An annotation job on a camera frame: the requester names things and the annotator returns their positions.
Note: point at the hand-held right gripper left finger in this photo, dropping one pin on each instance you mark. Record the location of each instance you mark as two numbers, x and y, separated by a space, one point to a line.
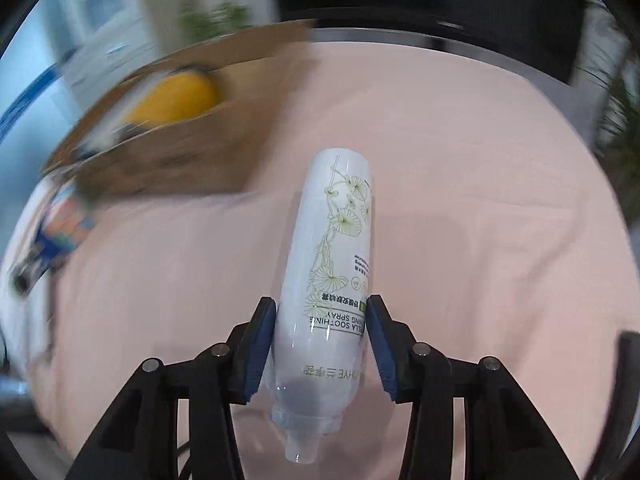
258 347

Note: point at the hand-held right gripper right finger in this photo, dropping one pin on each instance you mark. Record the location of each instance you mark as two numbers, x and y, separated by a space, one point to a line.
382 347

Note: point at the white spray bottle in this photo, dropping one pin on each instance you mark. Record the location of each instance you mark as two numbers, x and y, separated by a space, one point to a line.
327 285

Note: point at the cardboard box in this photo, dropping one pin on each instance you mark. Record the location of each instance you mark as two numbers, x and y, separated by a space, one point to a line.
175 125

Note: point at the pink tablecloth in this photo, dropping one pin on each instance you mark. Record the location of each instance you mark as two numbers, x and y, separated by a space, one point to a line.
450 210

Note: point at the yellow round object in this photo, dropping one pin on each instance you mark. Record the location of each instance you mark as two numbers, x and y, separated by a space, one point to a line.
172 97

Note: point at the white cabinet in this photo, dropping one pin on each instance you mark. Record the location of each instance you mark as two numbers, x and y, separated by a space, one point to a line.
100 15

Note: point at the green potted plant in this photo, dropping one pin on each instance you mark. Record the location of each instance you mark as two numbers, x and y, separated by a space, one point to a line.
215 20

